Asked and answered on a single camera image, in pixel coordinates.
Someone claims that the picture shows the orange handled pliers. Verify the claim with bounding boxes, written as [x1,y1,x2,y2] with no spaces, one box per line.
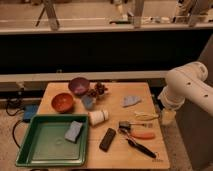
[119,129,155,140]

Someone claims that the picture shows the purple grape bunch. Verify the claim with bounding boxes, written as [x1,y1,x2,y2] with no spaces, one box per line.
[87,82,108,98]

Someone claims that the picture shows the black handled tool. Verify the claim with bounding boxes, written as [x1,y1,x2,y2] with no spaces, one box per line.
[127,139,156,158]

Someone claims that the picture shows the black cable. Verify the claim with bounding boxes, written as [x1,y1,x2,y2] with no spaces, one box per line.
[4,97,24,148]

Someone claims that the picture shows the red bowl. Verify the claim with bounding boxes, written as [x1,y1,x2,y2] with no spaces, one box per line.
[51,93,74,113]

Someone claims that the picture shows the light blue towel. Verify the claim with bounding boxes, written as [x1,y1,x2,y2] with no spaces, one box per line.
[122,95,141,107]

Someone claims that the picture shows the blue sponge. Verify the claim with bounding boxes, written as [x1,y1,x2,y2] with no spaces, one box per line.
[65,121,83,142]

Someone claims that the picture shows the green plastic tray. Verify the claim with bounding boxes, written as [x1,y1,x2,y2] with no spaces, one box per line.
[16,114,89,168]

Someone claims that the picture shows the blue cup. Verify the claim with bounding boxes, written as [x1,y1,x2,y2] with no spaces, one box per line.
[81,95,95,110]

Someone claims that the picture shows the blue box on floor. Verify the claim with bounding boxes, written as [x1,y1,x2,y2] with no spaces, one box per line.
[23,105,38,123]

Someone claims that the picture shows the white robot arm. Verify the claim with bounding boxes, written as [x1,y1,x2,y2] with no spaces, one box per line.
[158,61,213,125]

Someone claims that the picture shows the purple bowl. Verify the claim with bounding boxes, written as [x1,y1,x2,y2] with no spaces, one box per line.
[68,77,90,96]

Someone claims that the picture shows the yellow clip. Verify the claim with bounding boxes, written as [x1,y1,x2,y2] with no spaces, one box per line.
[135,111,159,121]

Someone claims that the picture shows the white paper cup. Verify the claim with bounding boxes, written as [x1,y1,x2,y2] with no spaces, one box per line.
[89,110,109,126]

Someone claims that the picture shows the black remote control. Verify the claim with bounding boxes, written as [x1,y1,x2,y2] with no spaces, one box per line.
[99,128,116,152]

